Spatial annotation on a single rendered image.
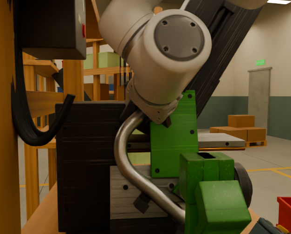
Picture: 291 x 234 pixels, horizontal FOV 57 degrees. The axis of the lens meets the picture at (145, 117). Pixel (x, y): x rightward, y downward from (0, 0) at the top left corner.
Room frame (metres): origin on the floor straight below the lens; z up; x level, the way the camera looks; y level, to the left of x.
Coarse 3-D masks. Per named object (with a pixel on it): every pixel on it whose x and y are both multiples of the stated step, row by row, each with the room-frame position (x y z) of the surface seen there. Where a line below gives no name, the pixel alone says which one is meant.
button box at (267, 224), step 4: (260, 220) 0.65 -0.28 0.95; (264, 220) 0.64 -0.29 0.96; (256, 224) 0.65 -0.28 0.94; (260, 224) 0.64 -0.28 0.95; (264, 224) 0.63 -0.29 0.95; (268, 224) 0.62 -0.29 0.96; (252, 228) 0.65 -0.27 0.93; (256, 228) 0.64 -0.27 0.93; (260, 228) 0.63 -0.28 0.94; (264, 228) 0.62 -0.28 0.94; (268, 228) 0.61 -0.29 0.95; (272, 228) 0.60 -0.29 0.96; (252, 232) 0.64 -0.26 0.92; (256, 232) 0.63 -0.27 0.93; (260, 232) 0.62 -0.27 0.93; (264, 232) 0.61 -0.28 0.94; (268, 232) 0.60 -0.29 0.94; (272, 232) 0.59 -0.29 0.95; (276, 232) 0.58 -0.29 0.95; (280, 232) 0.59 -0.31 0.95
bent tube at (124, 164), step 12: (132, 120) 0.60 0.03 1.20; (120, 132) 0.59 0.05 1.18; (120, 144) 0.59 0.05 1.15; (120, 156) 0.58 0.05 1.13; (120, 168) 0.58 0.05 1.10; (132, 168) 0.58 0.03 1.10; (132, 180) 0.57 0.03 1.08; (144, 180) 0.57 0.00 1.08; (144, 192) 0.57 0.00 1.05; (156, 192) 0.57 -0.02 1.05; (168, 204) 0.56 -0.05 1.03; (180, 216) 0.56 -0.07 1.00
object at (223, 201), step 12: (204, 192) 0.33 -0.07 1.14; (216, 192) 0.33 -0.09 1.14; (228, 192) 0.33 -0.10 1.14; (240, 192) 0.33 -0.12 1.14; (204, 204) 0.32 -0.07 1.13; (216, 204) 0.32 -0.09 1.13; (228, 204) 0.32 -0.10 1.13; (240, 204) 0.32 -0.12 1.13; (204, 216) 0.31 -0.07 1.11; (216, 216) 0.31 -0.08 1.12; (228, 216) 0.31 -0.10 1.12; (240, 216) 0.31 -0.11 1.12; (204, 228) 0.31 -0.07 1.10; (216, 228) 0.31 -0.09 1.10; (228, 228) 0.32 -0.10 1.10; (240, 228) 0.32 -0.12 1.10
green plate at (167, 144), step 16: (192, 96) 0.67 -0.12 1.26; (176, 112) 0.65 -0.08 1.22; (192, 112) 0.66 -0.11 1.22; (160, 128) 0.64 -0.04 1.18; (176, 128) 0.64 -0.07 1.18; (192, 128) 0.65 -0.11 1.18; (160, 144) 0.63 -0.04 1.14; (176, 144) 0.63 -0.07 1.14; (192, 144) 0.64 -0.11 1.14; (160, 160) 0.62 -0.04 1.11; (176, 160) 0.62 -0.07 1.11; (160, 176) 0.61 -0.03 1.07; (176, 176) 0.61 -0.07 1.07
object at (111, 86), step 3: (105, 75) 9.35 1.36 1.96; (108, 75) 8.90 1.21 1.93; (111, 75) 8.92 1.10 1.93; (126, 75) 9.03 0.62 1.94; (132, 75) 9.08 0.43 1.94; (105, 78) 9.35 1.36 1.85; (105, 81) 9.35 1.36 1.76; (111, 84) 9.00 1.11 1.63; (111, 87) 9.00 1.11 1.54; (111, 90) 9.00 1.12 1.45; (111, 93) 8.92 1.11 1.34
